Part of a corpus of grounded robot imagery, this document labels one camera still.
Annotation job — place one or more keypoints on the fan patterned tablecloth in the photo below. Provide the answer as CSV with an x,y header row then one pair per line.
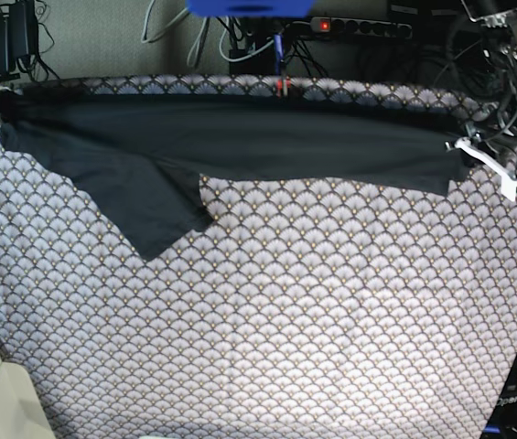
x,y
318,308

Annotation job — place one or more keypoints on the dark navy T-shirt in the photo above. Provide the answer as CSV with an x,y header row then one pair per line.
x,y
140,157

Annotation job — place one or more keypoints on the black power strip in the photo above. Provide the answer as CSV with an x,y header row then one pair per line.
x,y
360,27

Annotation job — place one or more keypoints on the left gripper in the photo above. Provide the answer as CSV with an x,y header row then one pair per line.
x,y
497,152

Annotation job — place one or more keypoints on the red table clamp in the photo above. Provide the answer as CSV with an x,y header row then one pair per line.
x,y
283,86

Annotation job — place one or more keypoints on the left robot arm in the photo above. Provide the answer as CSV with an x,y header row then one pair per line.
x,y
497,22

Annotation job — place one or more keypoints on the blue plastic mount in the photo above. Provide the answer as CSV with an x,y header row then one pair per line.
x,y
250,8

